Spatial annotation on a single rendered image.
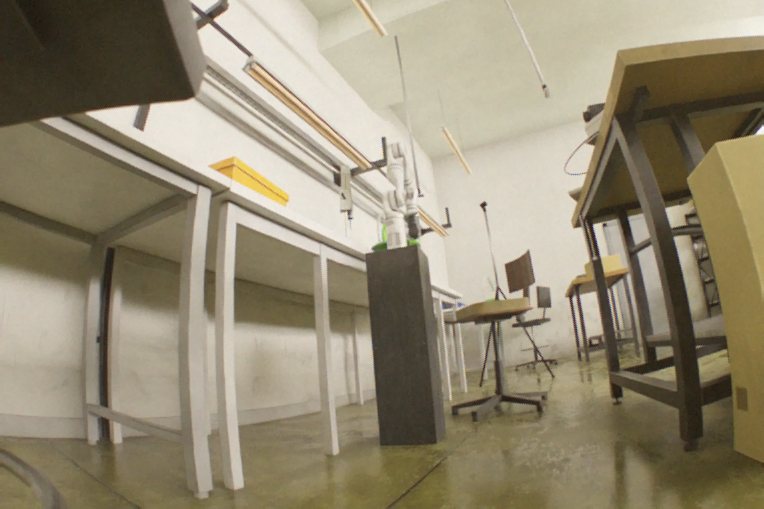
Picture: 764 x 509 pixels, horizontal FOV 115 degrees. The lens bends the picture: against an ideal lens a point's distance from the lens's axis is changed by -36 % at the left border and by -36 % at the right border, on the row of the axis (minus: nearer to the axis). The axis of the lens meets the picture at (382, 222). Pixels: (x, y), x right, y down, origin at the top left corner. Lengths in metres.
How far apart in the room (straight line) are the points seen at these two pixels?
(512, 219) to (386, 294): 5.62
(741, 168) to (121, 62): 0.97
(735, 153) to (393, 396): 1.43
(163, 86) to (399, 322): 1.40
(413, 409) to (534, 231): 5.69
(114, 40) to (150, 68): 0.04
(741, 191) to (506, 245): 6.31
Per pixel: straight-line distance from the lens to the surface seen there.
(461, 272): 7.04
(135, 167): 1.05
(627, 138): 1.13
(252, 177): 1.34
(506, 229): 7.06
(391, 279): 1.64
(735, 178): 0.86
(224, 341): 1.12
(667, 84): 1.15
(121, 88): 0.38
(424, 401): 1.59
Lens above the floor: 0.37
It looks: 21 degrees up
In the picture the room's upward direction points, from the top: 5 degrees counter-clockwise
